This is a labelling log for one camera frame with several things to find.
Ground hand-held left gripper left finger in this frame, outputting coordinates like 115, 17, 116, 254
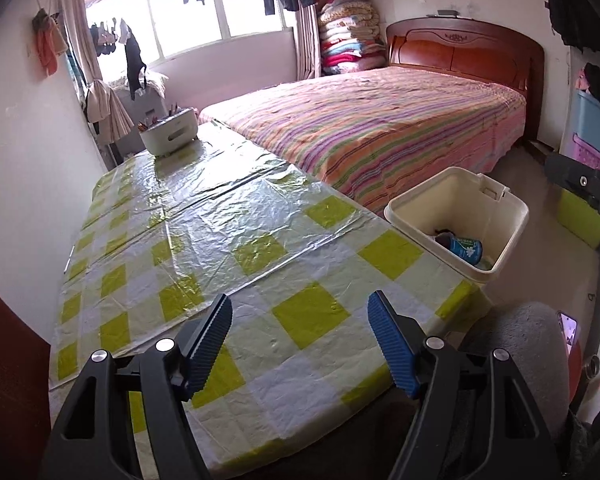
42, 292, 233, 480

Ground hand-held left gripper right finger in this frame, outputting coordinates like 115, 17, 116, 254
367, 290, 563, 480

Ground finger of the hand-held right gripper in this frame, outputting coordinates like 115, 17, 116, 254
545, 154, 600, 221

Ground red and blue bottle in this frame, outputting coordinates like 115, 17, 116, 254
447, 235, 483, 263

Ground cream plastic trash bin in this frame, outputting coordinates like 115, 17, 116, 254
384, 166, 530, 283

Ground pink storage basket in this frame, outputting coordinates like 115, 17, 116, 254
567, 132, 600, 171

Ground wooden bedside step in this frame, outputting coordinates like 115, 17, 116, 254
522, 137, 561, 153

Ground blue storage box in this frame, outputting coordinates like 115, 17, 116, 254
570, 90, 600, 153

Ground person's leg in grey trousers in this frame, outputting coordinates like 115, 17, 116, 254
460, 301, 573, 431

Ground smartphone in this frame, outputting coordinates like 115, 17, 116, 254
557, 310, 581, 346

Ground wooden headboard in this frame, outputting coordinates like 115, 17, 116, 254
385, 16, 546, 143

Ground white storage basket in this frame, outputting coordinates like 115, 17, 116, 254
139, 108, 200, 156

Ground bed with striped sheet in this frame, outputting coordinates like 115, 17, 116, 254
198, 66, 527, 216

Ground bunch of pencils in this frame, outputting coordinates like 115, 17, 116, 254
137, 104, 181, 132

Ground white plastic cabinet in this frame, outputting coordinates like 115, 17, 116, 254
110, 75, 171, 156

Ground beige hanging garments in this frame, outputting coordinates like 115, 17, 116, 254
82, 79, 136, 143

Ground stack of folded quilts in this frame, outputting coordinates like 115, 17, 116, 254
318, 0, 387, 77

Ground black hanging garment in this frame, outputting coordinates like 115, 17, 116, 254
123, 20, 148, 101

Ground striped curtain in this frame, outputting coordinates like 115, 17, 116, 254
296, 2, 323, 81

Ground clip hanger with small garments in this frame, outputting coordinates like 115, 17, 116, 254
89, 17, 126, 58

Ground window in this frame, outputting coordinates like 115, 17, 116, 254
85, 0, 301, 68

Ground orange cloth on hook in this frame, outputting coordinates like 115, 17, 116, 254
32, 8, 70, 77

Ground beige curtain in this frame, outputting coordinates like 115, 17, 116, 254
60, 0, 103, 86

